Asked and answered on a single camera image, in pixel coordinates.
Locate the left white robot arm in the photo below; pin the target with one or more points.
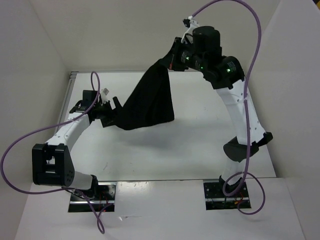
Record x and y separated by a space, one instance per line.
51 161

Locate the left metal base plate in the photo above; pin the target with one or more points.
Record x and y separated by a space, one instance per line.
103 201

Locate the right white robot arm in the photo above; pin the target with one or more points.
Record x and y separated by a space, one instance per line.
227 78

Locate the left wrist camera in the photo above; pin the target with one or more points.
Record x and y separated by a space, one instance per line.
104 96

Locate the metal base plate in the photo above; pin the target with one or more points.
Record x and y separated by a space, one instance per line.
216 200
103 201

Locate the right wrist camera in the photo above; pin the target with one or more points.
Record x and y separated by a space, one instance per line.
190 24

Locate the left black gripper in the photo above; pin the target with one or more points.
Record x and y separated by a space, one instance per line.
118 112

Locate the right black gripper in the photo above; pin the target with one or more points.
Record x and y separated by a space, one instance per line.
173 64

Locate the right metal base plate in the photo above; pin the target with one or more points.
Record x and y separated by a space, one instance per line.
216 200

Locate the black skirt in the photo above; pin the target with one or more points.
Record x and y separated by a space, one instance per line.
150 103

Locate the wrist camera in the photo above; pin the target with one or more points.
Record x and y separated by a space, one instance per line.
104 96
190 24

